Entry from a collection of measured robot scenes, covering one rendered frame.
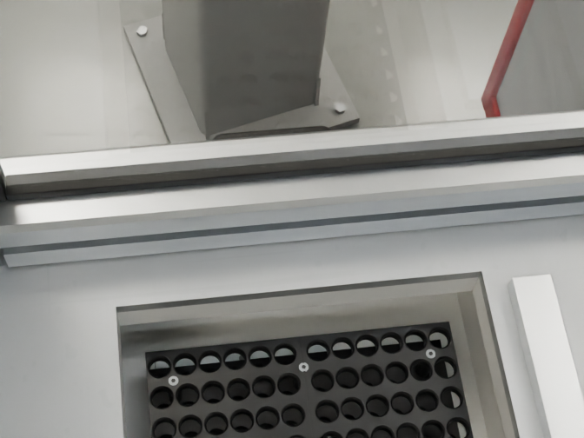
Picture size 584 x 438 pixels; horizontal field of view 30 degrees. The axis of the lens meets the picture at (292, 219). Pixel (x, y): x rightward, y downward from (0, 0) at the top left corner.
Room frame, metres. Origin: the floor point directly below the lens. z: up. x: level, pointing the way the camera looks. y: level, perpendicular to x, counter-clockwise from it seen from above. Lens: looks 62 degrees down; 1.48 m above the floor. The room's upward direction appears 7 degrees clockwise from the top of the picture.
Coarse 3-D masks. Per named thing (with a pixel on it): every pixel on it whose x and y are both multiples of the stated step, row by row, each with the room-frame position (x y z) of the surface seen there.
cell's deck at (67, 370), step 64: (128, 256) 0.25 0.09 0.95; (192, 256) 0.25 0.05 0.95; (256, 256) 0.26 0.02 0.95; (320, 256) 0.26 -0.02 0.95; (384, 256) 0.27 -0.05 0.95; (448, 256) 0.27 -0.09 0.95; (512, 256) 0.28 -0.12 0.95; (576, 256) 0.28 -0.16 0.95; (0, 320) 0.20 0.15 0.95; (64, 320) 0.21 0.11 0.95; (128, 320) 0.22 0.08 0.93; (512, 320) 0.24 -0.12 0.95; (576, 320) 0.24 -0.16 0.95; (0, 384) 0.17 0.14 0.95; (64, 384) 0.17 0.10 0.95; (512, 384) 0.20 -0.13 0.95
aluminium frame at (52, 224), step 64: (0, 192) 0.25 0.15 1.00; (64, 192) 0.26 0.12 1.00; (128, 192) 0.26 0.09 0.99; (192, 192) 0.27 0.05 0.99; (256, 192) 0.27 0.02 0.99; (320, 192) 0.28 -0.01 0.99; (384, 192) 0.28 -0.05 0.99; (448, 192) 0.29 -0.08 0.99; (512, 192) 0.29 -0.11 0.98; (576, 192) 0.30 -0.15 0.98; (0, 256) 0.23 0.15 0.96; (64, 256) 0.24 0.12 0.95
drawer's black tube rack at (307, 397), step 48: (192, 384) 0.19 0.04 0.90; (240, 384) 0.21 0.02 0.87; (288, 384) 0.21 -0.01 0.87; (336, 384) 0.20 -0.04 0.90; (384, 384) 0.21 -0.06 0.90; (432, 384) 0.21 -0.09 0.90; (192, 432) 0.18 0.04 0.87; (240, 432) 0.17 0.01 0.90; (288, 432) 0.17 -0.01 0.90; (336, 432) 0.18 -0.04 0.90; (384, 432) 0.19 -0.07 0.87; (432, 432) 0.19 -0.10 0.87
